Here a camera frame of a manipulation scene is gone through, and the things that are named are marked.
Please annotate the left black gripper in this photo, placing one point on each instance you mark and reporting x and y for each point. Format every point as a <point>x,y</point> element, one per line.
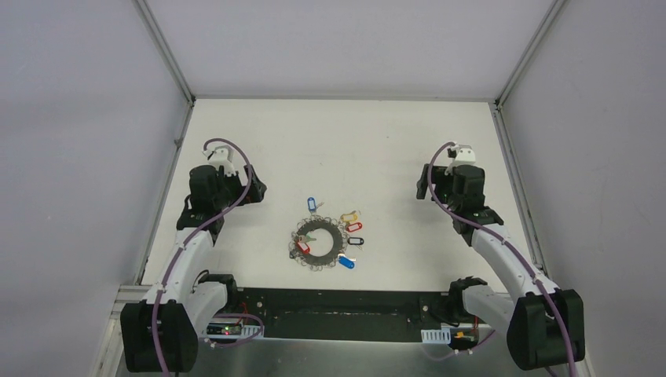
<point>250,186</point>

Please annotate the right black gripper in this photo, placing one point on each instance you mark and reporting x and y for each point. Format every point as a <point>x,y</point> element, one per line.
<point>438,177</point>

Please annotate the metal disc keyring holder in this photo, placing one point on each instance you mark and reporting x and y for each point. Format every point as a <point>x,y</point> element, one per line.
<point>331,241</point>

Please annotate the key with red tag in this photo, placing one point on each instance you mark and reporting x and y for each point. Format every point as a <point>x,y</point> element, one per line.
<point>302,245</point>

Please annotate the key with blue tag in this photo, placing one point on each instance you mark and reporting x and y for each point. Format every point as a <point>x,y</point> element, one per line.
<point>347,262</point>

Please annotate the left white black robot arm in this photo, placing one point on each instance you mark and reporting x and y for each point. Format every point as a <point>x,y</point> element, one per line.
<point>161,331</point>

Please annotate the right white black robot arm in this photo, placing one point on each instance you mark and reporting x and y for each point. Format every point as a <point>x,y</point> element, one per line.
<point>543,324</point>

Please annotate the blue tag key on disc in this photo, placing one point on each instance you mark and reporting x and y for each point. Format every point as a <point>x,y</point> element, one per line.
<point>313,205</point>

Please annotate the yellow tag on disc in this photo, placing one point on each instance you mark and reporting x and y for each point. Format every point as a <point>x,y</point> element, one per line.
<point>350,217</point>

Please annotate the red tag on disc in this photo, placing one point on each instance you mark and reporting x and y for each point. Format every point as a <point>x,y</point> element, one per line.
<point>354,227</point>

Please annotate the black tag on disc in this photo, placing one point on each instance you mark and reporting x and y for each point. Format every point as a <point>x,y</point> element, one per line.
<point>356,241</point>

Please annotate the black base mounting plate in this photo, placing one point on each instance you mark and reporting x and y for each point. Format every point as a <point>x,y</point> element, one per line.
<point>366,316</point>

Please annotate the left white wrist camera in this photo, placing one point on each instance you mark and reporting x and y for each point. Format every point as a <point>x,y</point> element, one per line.
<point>220,158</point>

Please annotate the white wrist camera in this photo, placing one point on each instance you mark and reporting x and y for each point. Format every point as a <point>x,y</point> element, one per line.
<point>220,158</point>
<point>460,155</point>

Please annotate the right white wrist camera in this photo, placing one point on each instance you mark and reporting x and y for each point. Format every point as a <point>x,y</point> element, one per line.
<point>460,155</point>

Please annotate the right white cable duct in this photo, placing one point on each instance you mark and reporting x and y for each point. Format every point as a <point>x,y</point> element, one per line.
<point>436,336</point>

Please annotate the aluminium frame rail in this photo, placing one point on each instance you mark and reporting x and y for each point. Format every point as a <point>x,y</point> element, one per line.
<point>127,294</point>

